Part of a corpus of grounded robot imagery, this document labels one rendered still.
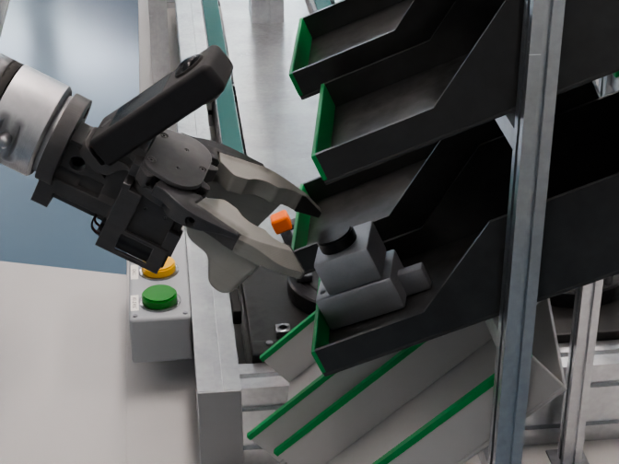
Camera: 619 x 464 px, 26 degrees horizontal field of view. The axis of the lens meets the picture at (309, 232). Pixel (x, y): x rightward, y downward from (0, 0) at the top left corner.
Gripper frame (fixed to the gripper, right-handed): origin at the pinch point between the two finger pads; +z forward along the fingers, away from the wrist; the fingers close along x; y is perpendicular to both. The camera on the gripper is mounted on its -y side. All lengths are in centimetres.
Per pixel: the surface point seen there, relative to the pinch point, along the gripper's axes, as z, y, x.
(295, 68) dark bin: -5.9, -7.3, -9.5
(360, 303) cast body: 6.3, 2.7, 1.6
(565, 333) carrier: 35, 18, -35
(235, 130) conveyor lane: -6, 42, -88
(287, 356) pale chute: 7.1, 25.1, -19.0
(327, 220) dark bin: 3.2, 7.3, -15.5
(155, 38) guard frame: -23, 48, -115
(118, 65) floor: -45, 175, -340
